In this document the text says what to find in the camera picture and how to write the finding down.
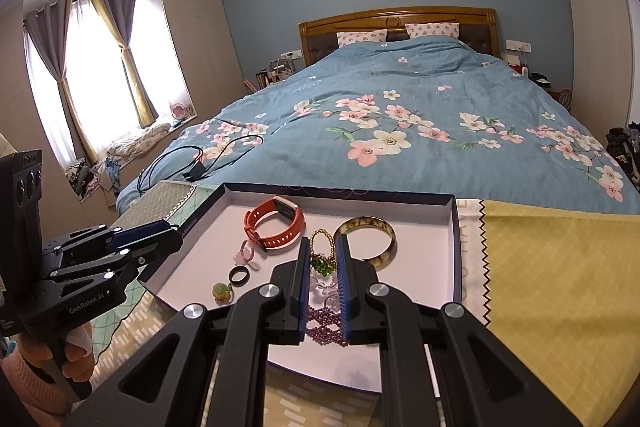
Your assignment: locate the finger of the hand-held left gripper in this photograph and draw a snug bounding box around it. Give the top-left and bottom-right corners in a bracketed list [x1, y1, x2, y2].
[42, 220, 171, 258]
[47, 230, 185, 284]

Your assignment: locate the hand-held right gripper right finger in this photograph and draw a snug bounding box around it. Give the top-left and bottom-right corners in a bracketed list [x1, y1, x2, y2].
[336, 234, 584, 427]

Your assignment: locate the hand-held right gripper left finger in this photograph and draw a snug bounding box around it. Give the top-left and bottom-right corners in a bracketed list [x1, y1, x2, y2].
[65, 236, 313, 427]

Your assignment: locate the clear crystal bracelet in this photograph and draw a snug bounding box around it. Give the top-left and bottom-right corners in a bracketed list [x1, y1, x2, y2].
[306, 274, 342, 309]

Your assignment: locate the green bead gold chain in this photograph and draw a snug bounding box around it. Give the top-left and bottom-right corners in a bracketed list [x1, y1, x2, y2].
[309, 229, 337, 278]

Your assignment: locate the purple beaded bracelet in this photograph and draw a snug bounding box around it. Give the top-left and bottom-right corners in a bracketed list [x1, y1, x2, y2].
[305, 304, 349, 348]

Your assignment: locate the pink flower ring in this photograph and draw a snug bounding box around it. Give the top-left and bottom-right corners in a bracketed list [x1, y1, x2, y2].
[234, 239, 261, 271]

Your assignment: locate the dark blue box lid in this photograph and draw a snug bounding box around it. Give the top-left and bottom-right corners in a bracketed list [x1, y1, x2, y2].
[137, 182, 464, 396]

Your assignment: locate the person's left forearm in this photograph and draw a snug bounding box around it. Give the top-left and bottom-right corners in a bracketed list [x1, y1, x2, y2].
[0, 344, 68, 417]

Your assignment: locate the person's left hand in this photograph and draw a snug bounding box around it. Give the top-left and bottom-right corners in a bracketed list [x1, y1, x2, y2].
[19, 321, 94, 384]

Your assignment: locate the orange smartwatch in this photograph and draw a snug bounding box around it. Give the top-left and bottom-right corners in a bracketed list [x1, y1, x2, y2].
[243, 195, 307, 253]

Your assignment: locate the amber bangle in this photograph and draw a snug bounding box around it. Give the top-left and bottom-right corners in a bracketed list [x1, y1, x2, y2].
[332, 216, 399, 271]

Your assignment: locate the mixed clothes pile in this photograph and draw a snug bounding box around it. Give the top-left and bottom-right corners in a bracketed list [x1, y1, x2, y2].
[64, 156, 124, 203]

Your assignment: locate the green patterned blanket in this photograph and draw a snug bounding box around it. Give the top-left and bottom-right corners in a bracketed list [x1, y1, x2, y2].
[67, 179, 484, 427]

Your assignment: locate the white folded blanket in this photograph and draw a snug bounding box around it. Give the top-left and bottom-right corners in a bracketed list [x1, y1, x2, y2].
[107, 122, 171, 158]

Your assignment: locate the grey and yellow curtain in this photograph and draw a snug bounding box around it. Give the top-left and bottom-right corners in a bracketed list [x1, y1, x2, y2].
[89, 0, 159, 128]
[22, 0, 101, 168]

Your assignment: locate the blue floral duvet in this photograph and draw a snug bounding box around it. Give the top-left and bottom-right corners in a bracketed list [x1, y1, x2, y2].
[115, 35, 627, 216]

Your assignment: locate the cosmetic bottles group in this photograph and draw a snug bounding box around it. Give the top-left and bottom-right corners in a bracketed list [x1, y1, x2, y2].
[254, 52, 306, 90]

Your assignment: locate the yellow cloth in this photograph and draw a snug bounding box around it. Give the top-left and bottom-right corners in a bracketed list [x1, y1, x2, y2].
[477, 199, 640, 414]

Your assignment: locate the white spotted pillow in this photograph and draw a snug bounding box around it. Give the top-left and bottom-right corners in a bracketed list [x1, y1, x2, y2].
[336, 29, 389, 50]
[404, 22, 461, 40]

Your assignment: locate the wooden headboard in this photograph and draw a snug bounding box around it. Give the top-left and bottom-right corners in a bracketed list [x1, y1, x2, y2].
[298, 6, 499, 69]

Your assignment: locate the dark clothes pile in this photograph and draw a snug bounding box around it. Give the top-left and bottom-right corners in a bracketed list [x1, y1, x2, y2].
[605, 121, 640, 193]

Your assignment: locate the black cable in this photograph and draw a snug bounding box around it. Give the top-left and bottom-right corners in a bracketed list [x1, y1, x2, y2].
[135, 134, 266, 198]

